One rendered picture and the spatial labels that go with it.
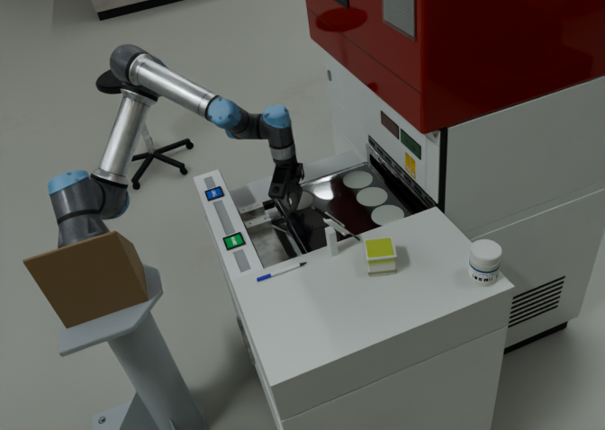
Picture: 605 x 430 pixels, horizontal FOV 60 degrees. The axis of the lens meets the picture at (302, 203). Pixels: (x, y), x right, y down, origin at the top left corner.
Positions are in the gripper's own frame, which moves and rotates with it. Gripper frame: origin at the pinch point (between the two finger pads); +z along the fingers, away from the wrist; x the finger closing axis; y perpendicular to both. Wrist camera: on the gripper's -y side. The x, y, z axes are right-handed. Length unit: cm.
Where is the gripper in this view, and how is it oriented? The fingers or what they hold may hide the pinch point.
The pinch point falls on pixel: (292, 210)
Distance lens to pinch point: 168.9
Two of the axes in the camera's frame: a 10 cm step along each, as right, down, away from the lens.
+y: 2.8, -6.3, 7.3
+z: 1.4, 7.7, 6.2
